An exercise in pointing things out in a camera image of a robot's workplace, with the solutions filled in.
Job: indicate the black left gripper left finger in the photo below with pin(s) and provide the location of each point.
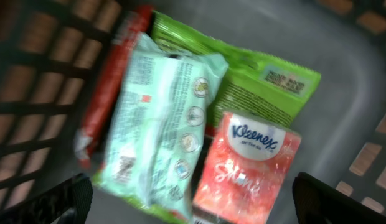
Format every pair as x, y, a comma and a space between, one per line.
68, 202

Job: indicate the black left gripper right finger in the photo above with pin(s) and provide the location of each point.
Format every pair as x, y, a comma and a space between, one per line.
317, 203

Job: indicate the red candy bar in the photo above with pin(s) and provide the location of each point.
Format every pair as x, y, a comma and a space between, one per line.
109, 82

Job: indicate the red Kleenex tissue pack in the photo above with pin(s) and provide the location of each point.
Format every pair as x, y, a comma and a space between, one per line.
245, 168

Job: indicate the mint green wipes pack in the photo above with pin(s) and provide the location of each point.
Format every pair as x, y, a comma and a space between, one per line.
157, 131

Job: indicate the green snack bag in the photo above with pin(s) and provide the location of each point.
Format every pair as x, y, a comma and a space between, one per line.
255, 82

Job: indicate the grey plastic mesh basket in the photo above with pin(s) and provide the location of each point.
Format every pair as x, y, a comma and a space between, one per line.
52, 54

